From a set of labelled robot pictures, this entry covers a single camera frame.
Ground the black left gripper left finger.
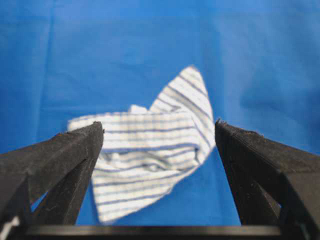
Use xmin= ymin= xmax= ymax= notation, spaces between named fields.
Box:
xmin=0 ymin=121 xmax=104 ymax=240

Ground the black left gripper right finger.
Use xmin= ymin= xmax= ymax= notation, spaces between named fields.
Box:
xmin=215 ymin=120 xmax=320 ymax=240

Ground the white blue striped towel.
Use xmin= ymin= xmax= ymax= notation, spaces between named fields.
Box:
xmin=67 ymin=66 xmax=216 ymax=224

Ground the blue table cloth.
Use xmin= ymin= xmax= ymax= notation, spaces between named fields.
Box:
xmin=0 ymin=0 xmax=320 ymax=227

